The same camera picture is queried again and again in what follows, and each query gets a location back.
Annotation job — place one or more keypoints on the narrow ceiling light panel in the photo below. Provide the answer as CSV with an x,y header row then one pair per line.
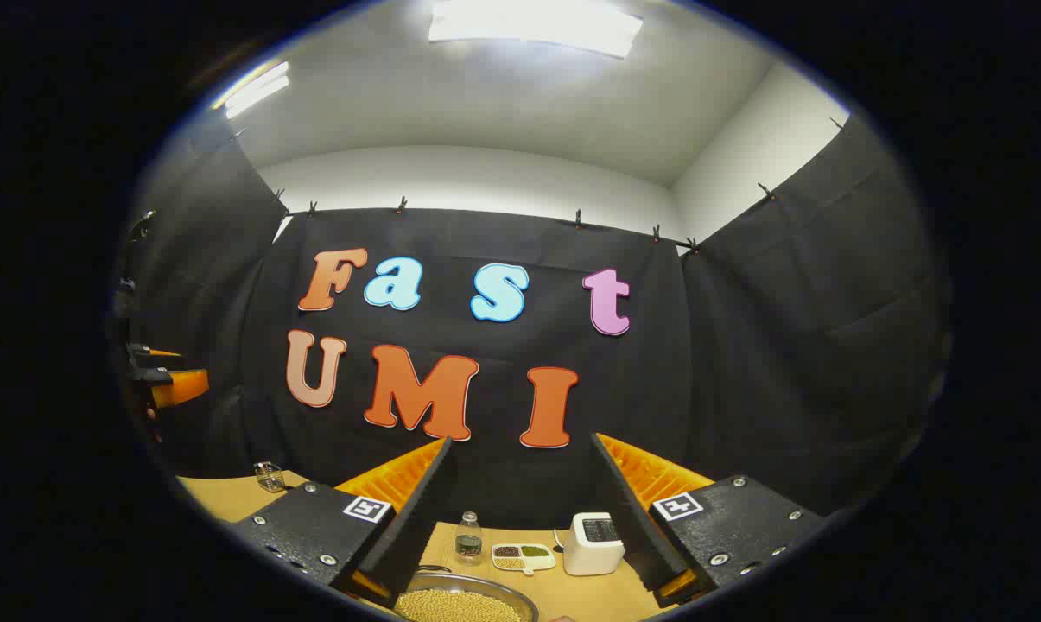
x,y
257,86

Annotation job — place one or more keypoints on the large ceiling light panel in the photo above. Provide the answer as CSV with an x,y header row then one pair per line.
x,y
533,26

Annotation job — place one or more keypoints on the black backdrop cloth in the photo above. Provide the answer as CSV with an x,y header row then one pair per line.
x,y
498,406

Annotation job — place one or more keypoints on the white toaster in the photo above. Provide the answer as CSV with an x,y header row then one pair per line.
x,y
593,549

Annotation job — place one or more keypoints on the pile of yellow soybeans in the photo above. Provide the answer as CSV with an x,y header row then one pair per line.
x,y
455,606

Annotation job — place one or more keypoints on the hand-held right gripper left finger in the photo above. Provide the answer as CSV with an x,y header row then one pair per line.
x,y
412,527

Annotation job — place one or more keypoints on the clear plastic bottle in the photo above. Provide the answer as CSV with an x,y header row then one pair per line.
x,y
468,536

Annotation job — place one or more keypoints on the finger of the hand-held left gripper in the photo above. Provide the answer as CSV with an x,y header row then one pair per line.
x,y
153,352
179,386

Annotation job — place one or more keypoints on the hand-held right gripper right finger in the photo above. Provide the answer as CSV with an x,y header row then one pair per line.
x,y
637,527

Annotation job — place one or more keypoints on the white divided bean dish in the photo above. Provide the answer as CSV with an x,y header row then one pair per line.
x,y
523,558

